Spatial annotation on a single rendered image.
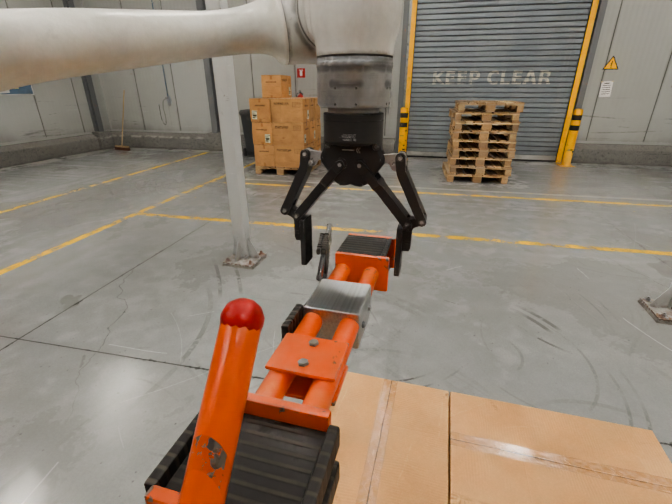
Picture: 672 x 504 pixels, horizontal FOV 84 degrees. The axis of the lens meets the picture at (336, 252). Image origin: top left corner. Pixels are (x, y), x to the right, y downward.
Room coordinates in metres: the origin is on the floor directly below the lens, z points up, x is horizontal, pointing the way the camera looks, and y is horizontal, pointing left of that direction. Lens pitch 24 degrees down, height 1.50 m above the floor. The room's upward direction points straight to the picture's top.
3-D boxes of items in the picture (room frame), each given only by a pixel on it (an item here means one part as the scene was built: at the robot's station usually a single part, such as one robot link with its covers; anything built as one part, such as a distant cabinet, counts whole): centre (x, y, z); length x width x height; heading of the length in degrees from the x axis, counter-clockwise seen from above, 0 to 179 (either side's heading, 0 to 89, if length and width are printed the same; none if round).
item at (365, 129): (0.49, -0.02, 1.43); 0.08 x 0.07 x 0.09; 75
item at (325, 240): (0.46, 0.03, 1.27); 0.31 x 0.03 x 0.05; 177
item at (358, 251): (0.50, -0.05, 1.27); 0.08 x 0.07 x 0.05; 165
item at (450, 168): (7.03, -2.60, 0.65); 1.29 x 1.10 x 1.31; 168
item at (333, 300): (0.37, 0.00, 1.26); 0.07 x 0.07 x 0.04; 75
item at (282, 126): (7.69, 0.94, 0.87); 1.21 x 1.02 x 1.74; 168
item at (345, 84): (0.49, -0.02, 1.50); 0.09 x 0.09 x 0.06
